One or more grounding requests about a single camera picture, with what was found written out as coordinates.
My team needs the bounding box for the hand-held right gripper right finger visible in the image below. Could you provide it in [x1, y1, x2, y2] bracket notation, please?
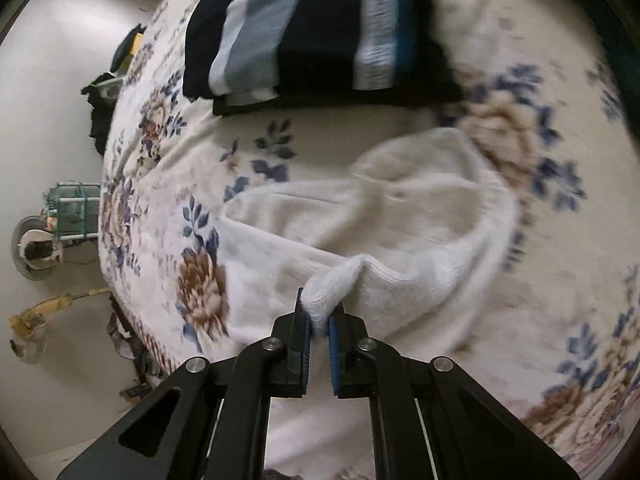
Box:
[326, 302, 581, 480]

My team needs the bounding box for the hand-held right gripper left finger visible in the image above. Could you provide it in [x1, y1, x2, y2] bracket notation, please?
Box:
[57, 287, 313, 480]

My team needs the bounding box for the white knit garment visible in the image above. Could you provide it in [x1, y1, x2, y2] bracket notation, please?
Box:
[215, 127, 523, 346]

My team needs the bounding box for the floral bed sheet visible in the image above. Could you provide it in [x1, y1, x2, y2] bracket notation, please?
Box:
[97, 0, 640, 480]

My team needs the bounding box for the yellow crumpled item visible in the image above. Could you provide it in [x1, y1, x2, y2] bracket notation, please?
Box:
[9, 287, 113, 363]

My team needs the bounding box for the black cloth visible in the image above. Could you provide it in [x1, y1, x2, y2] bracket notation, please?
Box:
[82, 72, 120, 156]

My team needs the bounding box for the dark striped folded garment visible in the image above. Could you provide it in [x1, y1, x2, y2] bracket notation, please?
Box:
[182, 0, 463, 116]

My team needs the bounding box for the dark blue flat item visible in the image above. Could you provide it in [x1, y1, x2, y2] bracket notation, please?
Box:
[111, 24, 143, 73]

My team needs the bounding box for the teal wire basket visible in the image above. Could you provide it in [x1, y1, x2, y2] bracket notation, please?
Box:
[47, 181, 103, 241]

